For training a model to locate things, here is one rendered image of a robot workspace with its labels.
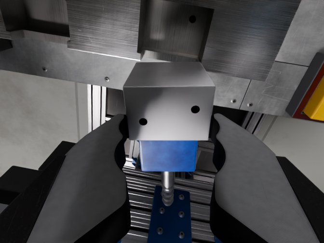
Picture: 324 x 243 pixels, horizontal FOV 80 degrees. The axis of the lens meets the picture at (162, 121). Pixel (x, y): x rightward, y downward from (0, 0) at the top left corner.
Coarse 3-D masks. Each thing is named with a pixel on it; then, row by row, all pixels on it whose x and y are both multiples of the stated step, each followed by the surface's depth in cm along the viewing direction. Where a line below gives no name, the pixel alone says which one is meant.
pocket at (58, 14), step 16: (0, 0) 15; (16, 0) 16; (32, 0) 17; (48, 0) 17; (64, 0) 17; (16, 16) 17; (32, 16) 18; (48, 16) 18; (64, 16) 17; (16, 32) 17; (32, 32) 17; (48, 32) 18; (64, 32) 18
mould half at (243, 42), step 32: (96, 0) 14; (128, 0) 14; (192, 0) 14; (224, 0) 14; (256, 0) 13; (288, 0) 13; (0, 32) 16; (96, 32) 15; (128, 32) 15; (224, 32) 15; (256, 32) 14; (224, 64) 16; (256, 64) 16
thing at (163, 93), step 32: (160, 64) 14; (192, 64) 14; (128, 96) 11; (160, 96) 11; (192, 96) 11; (128, 128) 12; (160, 128) 12; (192, 128) 12; (160, 160) 15; (192, 160) 15
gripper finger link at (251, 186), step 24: (216, 120) 11; (216, 144) 9; (240, 144) 9; (264, 144) 9; (216, 168) 10; (240, 168) 7; (264, 168) 7; (216, 192) 6; (240, 192) 6; (264, 192) 6; (288, 192) 6; (216, 216) 6; (240, 216) 6; (264, 216) 6; (288, 216) 6; (240, 240) 6; (264, 240) 5; (288, 240) 5; (312, 240) 5
